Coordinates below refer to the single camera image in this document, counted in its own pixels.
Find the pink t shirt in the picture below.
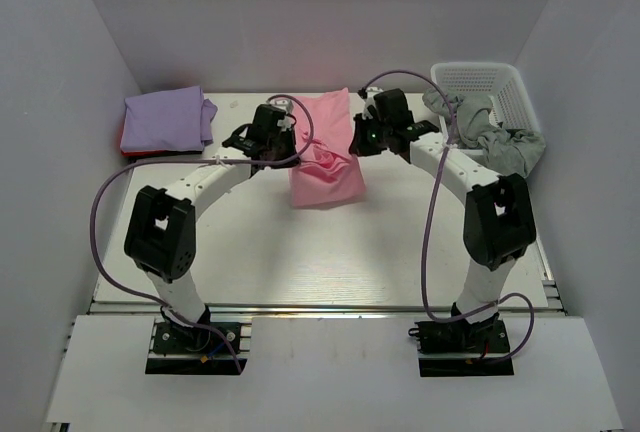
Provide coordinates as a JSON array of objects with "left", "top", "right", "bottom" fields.
[{"left": 289, "top": 88, "right": 366, "bottom": 208}]

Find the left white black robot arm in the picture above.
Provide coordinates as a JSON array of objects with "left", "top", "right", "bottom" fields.
[{"left": 124, "top": 99, "right": 300, "bottom": 328}]

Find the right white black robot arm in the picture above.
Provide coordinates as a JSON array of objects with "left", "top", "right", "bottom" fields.
[{"left": 349, "top": 89, "right": 537, "bottom": 325}]

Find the folded purple t shirt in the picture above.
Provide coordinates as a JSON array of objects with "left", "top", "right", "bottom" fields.
[{"left": 120, "top": 86, "right": 218, "bottom": 152}]

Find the white plastic basket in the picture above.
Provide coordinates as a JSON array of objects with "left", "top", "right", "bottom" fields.
[{"left": 430, "top": 62, "right": 542, "bottom": 165}]

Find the grey crumpled t shirt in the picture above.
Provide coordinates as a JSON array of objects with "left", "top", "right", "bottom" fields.
[{"left": 422, "top": 87, "right": 546, "bottom": 178}]

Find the folded red t shirt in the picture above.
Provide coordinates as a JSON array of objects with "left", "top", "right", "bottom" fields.
[{"left": 117, "top": 129, "right": 198, "bottom": 160}]

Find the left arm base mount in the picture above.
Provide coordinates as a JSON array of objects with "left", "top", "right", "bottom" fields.
[{"left": 145, "top": 312, "right": 249, "bottom": 376}]

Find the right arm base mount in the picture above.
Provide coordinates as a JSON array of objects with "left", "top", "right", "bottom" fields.
[{"left": 408, "top": 314, "right": 514, "bottom": 378}]

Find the aluminium table rail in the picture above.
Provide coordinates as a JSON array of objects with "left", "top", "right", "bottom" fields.
[{"left": 87, "top": 149, "right": 566, "bottom": 321}]

